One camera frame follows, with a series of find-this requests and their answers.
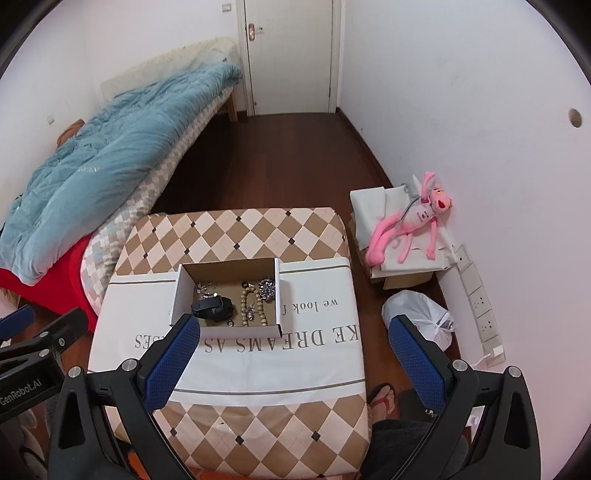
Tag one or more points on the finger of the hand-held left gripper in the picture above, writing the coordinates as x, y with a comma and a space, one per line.
14, 323
64, 328

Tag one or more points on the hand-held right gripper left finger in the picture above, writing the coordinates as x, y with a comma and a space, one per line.
168, 360

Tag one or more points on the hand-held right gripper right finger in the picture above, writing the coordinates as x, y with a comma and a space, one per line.
415, 360

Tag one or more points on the white cardboard box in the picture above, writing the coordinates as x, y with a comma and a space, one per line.
184, 295

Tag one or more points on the black smart band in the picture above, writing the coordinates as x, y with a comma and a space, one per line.
213, 309

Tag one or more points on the red blanket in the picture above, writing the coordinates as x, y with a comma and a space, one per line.
55, 286

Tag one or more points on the white plastic bag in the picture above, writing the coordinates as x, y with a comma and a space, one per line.
411, 309

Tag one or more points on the foot in flip-flop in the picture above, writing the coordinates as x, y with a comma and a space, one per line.
382, 399

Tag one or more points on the brown cardboard box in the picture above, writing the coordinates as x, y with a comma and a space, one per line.
406, 279

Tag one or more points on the white charger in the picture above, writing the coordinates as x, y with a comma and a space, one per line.
498, 352

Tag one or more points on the white power strip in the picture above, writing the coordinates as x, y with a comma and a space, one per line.
480, 300

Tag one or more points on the checkered printed tablecloth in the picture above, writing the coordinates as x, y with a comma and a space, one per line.
277, 355

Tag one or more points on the pink plush toy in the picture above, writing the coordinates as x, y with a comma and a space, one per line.
415, 217

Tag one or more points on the blue quilt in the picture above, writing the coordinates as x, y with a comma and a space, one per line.
106, 175

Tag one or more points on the checkered mattress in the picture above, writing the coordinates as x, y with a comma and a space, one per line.
157, 194

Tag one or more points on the brown pillow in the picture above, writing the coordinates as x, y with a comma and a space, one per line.
69, 131

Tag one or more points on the wooden bed leg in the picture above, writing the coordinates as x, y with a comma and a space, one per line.
231, 106

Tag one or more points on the white door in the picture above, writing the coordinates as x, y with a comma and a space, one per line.
291, 60

